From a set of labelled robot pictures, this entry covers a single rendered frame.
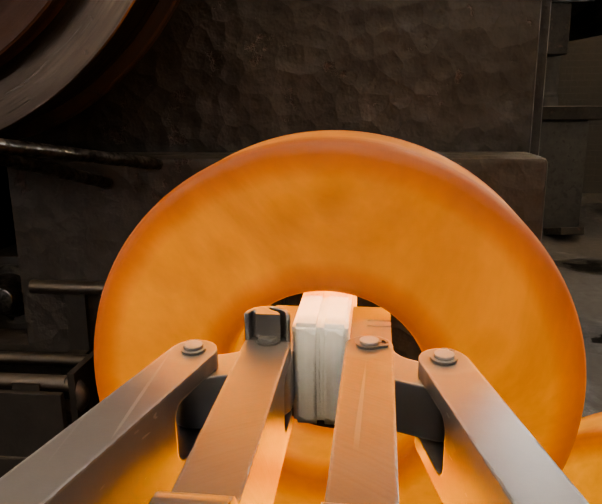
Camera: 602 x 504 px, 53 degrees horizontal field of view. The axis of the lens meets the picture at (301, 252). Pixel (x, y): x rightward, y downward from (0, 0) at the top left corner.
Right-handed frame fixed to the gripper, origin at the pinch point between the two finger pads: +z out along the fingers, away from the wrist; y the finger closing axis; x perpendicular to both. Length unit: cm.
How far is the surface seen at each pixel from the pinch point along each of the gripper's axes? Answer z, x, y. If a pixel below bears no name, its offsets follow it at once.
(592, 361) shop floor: 192, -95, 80
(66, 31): 21.4, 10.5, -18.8
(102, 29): 21.4, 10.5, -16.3
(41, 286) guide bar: 28.5, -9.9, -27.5
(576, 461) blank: 6.5, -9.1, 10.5
